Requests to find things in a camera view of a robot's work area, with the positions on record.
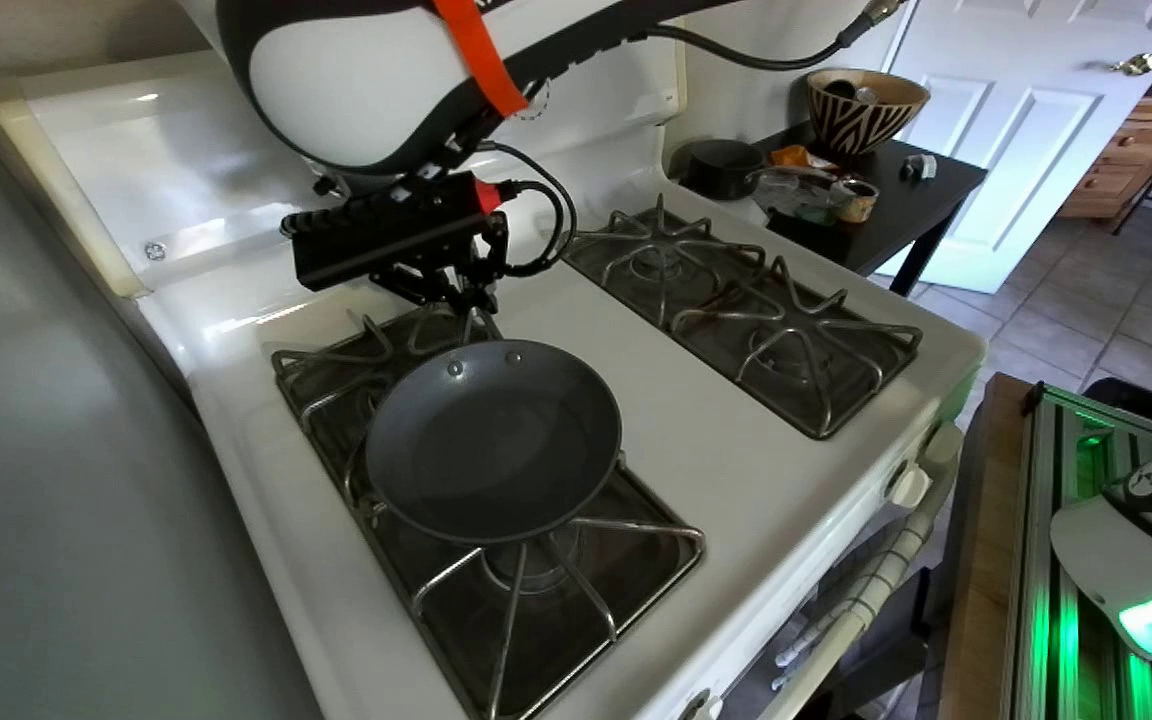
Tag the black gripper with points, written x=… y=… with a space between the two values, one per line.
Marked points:
x=448 y=272

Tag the dark grey frying pan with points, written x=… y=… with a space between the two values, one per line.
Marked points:
x=498 y=441

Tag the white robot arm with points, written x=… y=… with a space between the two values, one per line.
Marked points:
x=350 y=83

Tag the spare dark pan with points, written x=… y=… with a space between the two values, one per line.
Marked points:
x=723 y=171

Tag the white gas stove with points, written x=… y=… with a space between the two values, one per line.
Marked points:
x=682 y=441

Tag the small orange item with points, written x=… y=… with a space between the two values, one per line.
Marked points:
x=789 y=158

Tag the small brown bowl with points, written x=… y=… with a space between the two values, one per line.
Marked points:
x=853 y=200

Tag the grey refrigerator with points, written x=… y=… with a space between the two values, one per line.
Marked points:
x=68 y=504

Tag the zigzag patterned bowl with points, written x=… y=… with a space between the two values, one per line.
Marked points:
x=863 y=112

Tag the black side table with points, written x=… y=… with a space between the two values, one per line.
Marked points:
x=910 y=212

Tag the white stove knob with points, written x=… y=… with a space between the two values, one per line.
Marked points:
x=702 y=705
x=910 y=480

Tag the small dark table item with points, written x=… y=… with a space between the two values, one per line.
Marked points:
x=916 y=171

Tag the white panel door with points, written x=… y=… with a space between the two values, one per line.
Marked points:
x=1003 y=161

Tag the wooden robot stand board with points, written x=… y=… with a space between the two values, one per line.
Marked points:
x=983 y=575

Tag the brown wooden furniture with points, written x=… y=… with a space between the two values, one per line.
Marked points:
x=1139 y=147

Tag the black plastic box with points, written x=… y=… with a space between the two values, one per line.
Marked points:
x=1148 y=405

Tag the wrist-mounted stereo camera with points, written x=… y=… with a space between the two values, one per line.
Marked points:
x=389 y=239

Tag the aluminium stand frame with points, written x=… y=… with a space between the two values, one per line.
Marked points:
x=1043 y=601

